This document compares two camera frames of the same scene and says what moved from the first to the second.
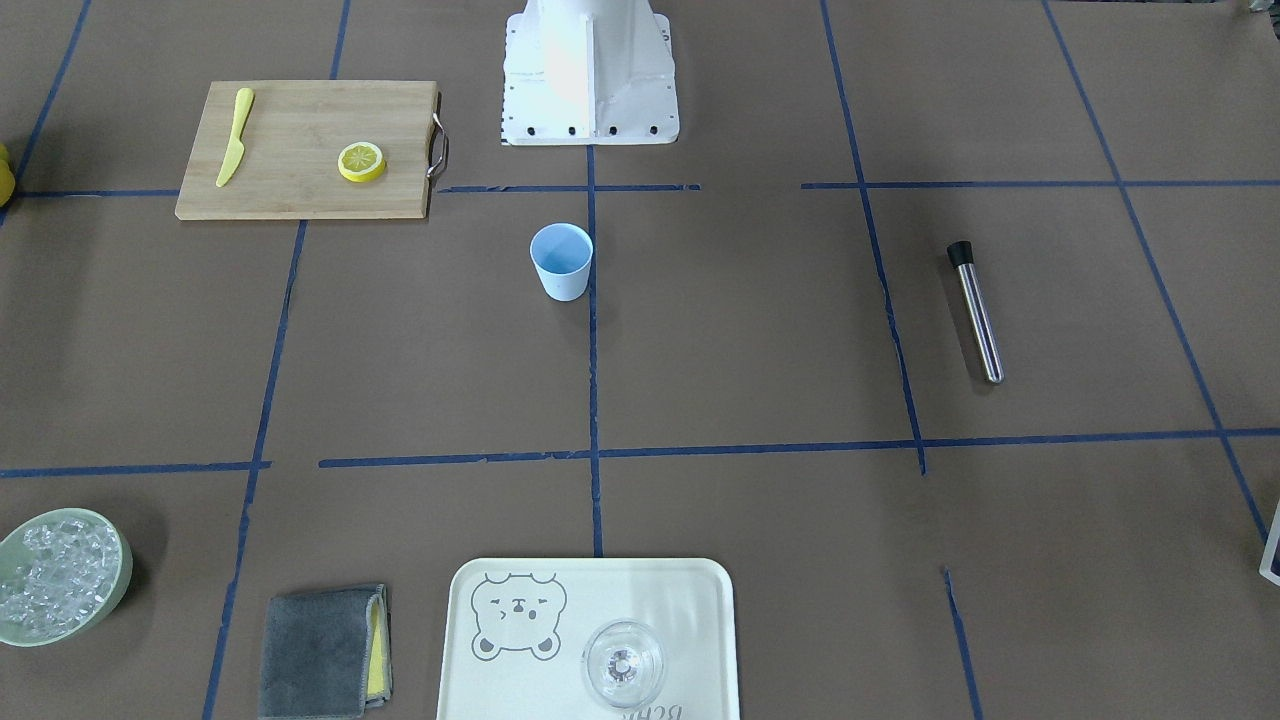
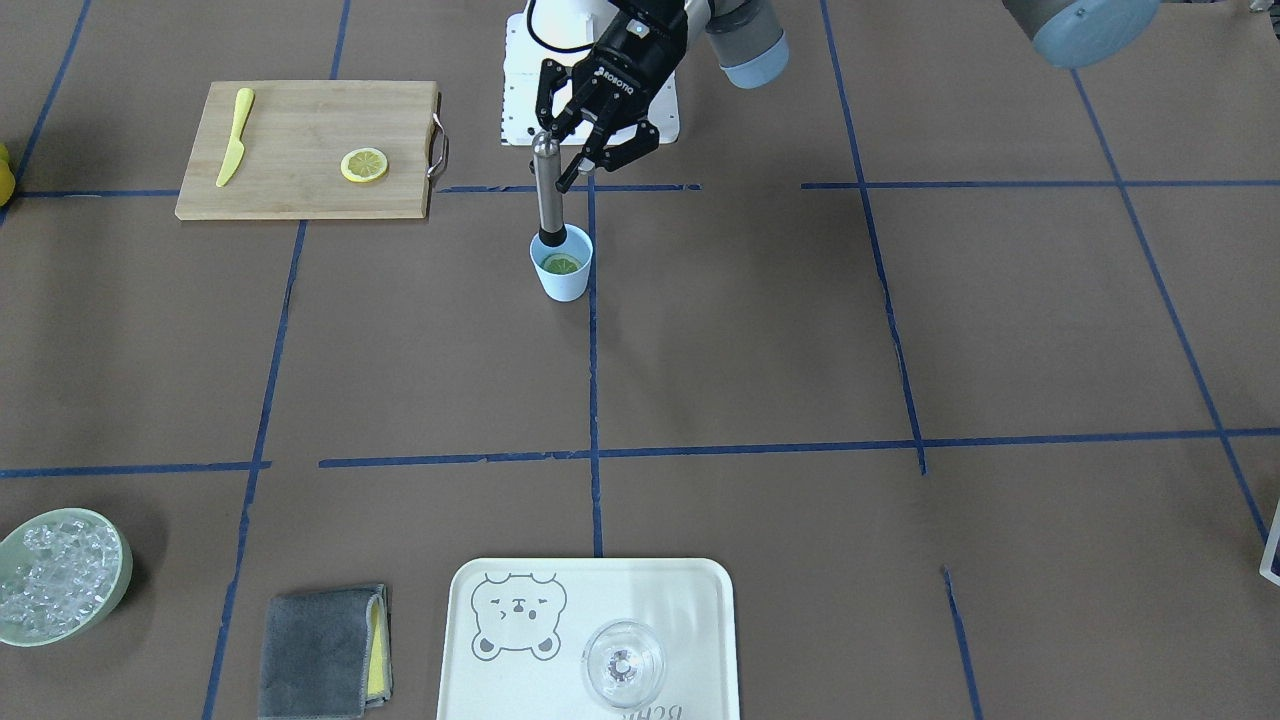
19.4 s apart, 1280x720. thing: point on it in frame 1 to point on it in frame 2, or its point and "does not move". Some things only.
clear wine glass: (623, 662) does not move
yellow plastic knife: (235, 154) does not move
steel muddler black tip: (961, 255) to (546, 152)
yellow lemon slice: (361, 162) to (561, 263)
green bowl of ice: (62, 571) does not move
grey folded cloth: (326, 654) does not move
